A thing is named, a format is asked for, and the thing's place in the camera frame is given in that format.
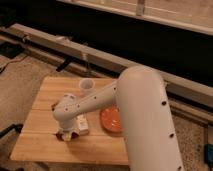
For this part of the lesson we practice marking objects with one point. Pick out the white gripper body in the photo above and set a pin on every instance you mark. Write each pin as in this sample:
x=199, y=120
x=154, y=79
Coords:
x=69, y=126

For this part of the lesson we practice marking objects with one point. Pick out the translucent yellowish gripper finger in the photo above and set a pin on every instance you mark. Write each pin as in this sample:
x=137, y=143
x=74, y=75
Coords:
x=68, y=136

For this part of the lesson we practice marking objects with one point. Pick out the red chili pepper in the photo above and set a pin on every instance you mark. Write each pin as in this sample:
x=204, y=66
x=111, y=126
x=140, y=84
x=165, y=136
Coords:
x=58, y=135

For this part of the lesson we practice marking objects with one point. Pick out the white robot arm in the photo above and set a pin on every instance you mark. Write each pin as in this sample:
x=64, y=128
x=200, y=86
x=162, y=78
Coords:
x=148, y=128

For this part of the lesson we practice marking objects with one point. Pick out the orange ceramic bowl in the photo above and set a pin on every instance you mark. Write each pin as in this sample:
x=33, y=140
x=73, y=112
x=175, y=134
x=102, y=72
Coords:
x=110, y=119

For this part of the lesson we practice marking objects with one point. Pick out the white plastic bottle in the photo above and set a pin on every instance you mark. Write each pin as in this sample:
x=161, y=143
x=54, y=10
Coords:
x=82, y=124

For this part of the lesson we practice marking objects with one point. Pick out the black and tan brush block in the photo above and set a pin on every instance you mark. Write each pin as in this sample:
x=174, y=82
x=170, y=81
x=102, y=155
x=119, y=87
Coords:
x=53, y=106

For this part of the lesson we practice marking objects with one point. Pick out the white plastic cup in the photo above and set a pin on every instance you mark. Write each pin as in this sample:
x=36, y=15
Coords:
x=86, y=85

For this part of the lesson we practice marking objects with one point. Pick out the black device on floor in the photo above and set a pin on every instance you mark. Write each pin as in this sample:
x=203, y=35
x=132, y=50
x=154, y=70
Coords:
x=10, y=50

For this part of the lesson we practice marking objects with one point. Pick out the blue object on floor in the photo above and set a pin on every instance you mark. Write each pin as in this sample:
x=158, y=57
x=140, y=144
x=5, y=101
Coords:
x=208, y=155

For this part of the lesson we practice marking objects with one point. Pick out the long beige rail beam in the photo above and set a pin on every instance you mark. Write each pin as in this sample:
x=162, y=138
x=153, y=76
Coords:
x=48, y=48

